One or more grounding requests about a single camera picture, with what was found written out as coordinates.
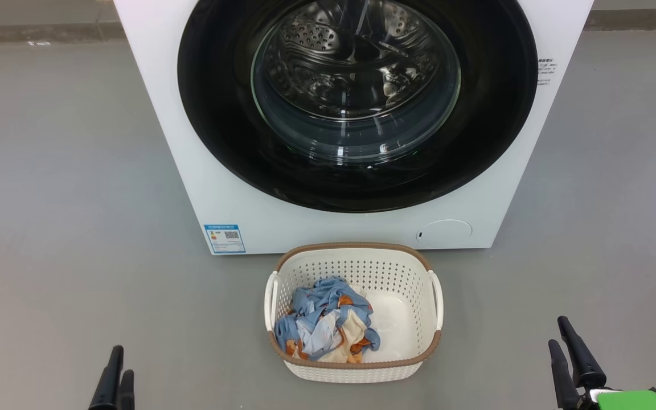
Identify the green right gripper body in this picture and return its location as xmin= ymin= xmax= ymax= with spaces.
xmin=577 ymin=389 xmax=656 ymax=410

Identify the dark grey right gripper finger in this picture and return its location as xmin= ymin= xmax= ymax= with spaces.
xmin=557 ymin=316 xmax=606 ymax=390
xmin=548 ymin=339 xmax=580 ymax=409

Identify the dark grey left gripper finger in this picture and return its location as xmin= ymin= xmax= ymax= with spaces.
xmin=116 ymin=370 xmax=135 ymax=410
xmin=89 ymin=346 xmax=124 ymax=410

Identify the blue cartoon print garment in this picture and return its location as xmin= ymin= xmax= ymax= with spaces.
xmin=274 ymin=277 xmax=381 ymax=360

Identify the round dark washer door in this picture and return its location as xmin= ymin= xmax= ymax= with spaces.
xmin=178 ymin=0 xmax=538 ymax=213

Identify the white front-load washing machine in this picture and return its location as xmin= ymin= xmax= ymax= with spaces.
xmin=113 ymin=0 xmax=595 ymax=255

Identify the stainless steel washing machine drum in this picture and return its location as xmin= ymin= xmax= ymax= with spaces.
xmin=253 ymin=0 xmax=461 ymax=162

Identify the cream perforated basket brown rim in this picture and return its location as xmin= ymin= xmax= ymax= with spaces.
xmin=264 ymin=243 xmax=444 ymax=383

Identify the blue energy label sticker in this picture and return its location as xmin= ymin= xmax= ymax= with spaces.
xmin=204 ymin=224 xmax=246 ymax=254

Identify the round drain filter cover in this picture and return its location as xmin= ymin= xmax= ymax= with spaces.
xmin=416 ymin=220 xmax=473 ymax=248

